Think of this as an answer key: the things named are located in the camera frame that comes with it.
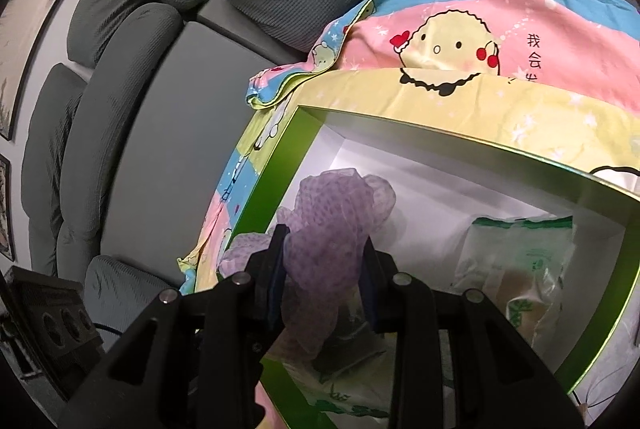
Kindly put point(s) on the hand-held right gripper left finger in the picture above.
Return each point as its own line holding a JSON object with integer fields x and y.
{"x": 274, "y": 289}

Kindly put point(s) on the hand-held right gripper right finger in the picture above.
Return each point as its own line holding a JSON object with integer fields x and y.
{"x": 369, "y": 294}

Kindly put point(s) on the purple mesh bath sponge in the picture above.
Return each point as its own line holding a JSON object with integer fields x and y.
{"x": 325, "y": 229}

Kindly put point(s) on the green box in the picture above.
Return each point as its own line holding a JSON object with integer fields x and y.
{"x": 270, "y": 191}

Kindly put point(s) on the white packet with green print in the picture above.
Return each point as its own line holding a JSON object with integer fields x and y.
{"x": 515, "y": 269}
{"x": 345, "y": 401}

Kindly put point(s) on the black device with round holes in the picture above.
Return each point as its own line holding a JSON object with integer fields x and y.
{"x": 55, "y": 324}

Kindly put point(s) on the printed cartoon blanket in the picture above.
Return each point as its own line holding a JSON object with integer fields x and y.
{"x": 550, "y": 34}

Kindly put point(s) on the large framed wall picture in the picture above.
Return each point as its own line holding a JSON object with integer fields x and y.
{"x": 40, "y": 9}

